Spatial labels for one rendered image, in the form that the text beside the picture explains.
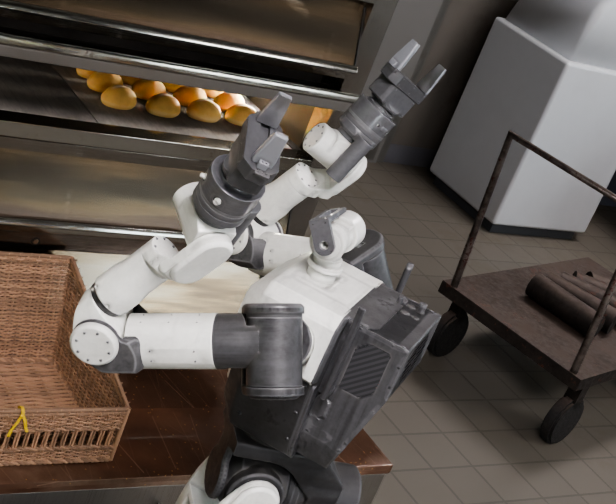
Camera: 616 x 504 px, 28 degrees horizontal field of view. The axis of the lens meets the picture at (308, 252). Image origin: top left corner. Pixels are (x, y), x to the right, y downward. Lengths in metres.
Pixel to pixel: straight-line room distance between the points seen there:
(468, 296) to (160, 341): 3.25
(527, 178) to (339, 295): 4.89
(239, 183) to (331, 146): 0.63
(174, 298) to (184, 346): 1.41
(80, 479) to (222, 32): 1.09
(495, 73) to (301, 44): 4.03
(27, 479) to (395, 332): 1.05
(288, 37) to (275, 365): 1.35
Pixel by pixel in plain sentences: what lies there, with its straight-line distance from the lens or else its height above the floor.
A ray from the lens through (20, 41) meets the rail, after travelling 2.71.
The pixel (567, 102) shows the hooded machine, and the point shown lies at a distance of 6.89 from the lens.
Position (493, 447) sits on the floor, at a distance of 4.94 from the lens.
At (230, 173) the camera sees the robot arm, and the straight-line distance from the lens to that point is 1.78.
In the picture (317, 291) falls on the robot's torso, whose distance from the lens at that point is 2.12.
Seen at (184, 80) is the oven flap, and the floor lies 1.40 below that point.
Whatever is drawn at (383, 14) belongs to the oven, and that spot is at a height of 1.61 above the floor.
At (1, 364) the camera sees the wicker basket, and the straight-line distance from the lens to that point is 3.16.
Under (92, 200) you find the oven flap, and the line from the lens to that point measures 3.12.
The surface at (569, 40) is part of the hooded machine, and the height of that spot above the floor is 1.13.
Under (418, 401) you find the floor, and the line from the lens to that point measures 5.00.
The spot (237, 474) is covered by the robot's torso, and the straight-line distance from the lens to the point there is 2.31.
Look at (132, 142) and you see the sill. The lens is 3.09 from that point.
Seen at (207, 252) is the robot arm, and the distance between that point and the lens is 1.86.
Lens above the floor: 2.27
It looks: 23 degrees down
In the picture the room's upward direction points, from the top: 22 degrees clockwise
